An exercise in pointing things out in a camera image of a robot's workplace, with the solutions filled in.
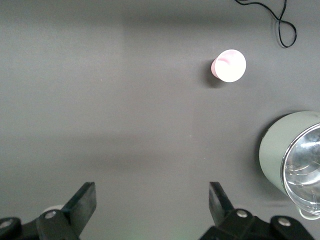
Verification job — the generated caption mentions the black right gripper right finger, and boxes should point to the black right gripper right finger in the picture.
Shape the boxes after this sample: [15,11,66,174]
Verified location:
[198,181,315,240]

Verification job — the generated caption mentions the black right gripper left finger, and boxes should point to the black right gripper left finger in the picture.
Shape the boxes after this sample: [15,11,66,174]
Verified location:
[0,181,97,240]

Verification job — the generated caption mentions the pink plastic cup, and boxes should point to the pink plastic cup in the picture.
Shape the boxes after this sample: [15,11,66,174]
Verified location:
[210,49,247,83]

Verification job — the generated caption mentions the sage green cooking pot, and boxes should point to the sage green cooking pot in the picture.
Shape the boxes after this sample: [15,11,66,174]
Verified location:
[258,110,320,221]

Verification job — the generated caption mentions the glass lid with steel rim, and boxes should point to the glass lid with steel rim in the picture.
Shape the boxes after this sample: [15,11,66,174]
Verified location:
[280,122,320,215]

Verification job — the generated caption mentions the thin black loose cable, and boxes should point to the thin black loose cable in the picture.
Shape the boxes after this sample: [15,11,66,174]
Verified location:
[234,0,298,49]

